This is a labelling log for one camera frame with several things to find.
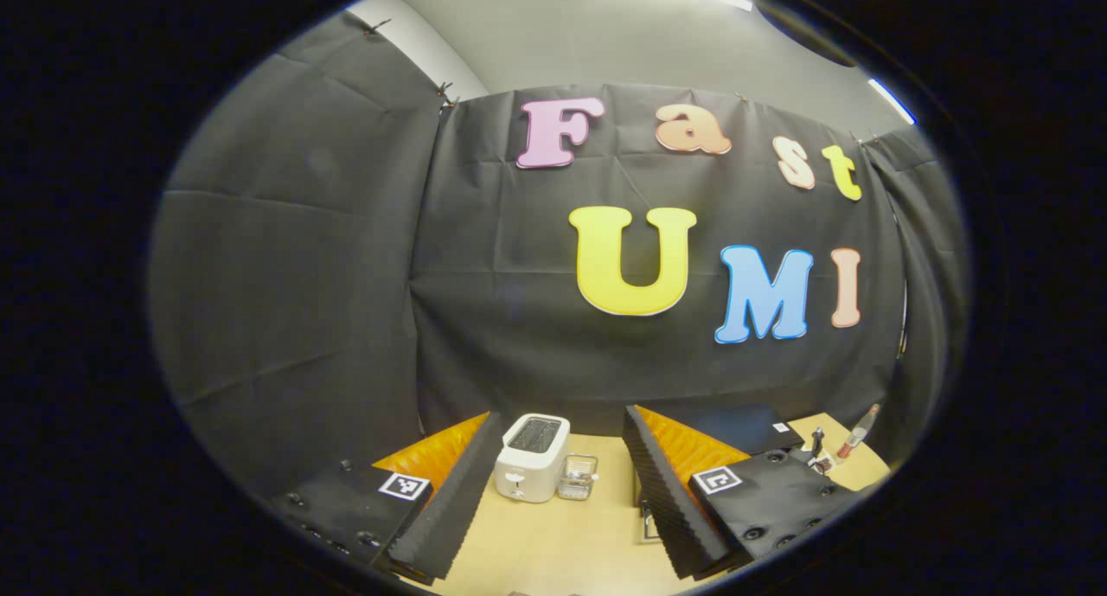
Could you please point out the black backdrop cloth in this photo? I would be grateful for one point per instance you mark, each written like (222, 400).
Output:
(346, 276)

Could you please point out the plastic bottle with red label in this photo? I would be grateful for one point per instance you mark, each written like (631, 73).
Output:
(856, 436)

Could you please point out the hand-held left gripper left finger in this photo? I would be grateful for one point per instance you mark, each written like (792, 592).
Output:
(458, 492)

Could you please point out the black electric oven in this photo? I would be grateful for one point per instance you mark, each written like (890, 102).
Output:
(744, 427)

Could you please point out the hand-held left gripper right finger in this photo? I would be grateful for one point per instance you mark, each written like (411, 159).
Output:
(662, 492)

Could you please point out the white toaster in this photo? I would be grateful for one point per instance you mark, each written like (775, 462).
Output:
(529, 466)

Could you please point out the clear utensil holder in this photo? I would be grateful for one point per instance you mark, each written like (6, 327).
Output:
(578, 479)

